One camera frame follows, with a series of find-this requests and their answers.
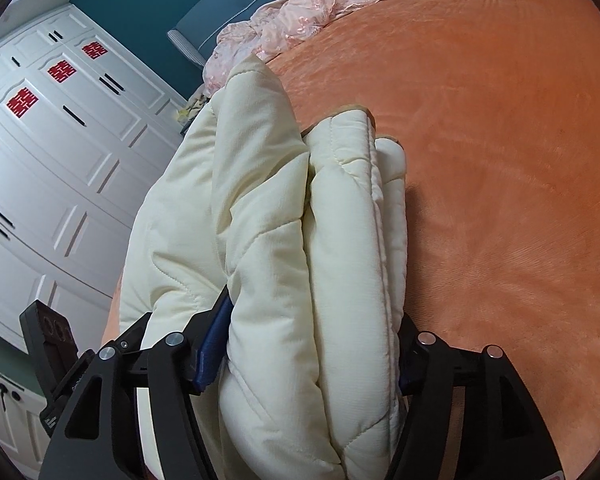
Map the cream quilted jacket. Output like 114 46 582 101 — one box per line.
117 52 412 480

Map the small yellow white object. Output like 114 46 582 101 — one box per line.
176 94 204 126

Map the orange plush blanket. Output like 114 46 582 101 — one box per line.
101 0 600 480

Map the white low cabinet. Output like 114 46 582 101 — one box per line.
0 360 52 467

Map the white panelled wardrobe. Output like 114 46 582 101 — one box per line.
0 2 192 357

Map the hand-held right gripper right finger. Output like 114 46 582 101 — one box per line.
384 311 564 480

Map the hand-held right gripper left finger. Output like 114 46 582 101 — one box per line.
38 286 232 480

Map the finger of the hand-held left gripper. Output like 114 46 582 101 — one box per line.
111 311 155 357

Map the pink lace bedspread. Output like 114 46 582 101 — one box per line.
201 0 517 97

